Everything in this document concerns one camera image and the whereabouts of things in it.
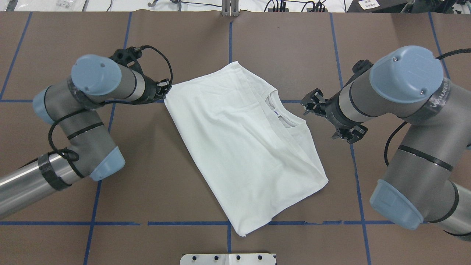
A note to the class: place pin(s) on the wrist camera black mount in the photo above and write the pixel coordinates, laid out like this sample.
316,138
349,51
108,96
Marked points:
358,69
128,58

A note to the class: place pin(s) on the aluminium frame post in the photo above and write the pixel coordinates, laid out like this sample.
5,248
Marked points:
230,8

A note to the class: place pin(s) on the white long-sleeve printed shirt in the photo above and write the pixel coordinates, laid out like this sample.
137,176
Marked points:
257,157

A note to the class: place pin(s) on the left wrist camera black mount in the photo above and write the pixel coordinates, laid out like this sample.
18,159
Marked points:
128,58

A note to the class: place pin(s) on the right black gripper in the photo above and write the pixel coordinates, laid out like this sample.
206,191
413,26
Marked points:
333,110

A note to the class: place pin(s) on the white pedestal base plate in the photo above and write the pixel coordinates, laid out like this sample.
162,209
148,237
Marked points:
229,259

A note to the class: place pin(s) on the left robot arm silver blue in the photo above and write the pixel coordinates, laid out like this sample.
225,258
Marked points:
81,144

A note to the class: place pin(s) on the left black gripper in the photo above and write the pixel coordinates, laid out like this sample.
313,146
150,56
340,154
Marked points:
150,90

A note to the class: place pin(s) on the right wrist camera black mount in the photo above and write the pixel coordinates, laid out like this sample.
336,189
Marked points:
358,69

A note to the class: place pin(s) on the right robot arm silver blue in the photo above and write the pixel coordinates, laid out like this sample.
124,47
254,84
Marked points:
409,83

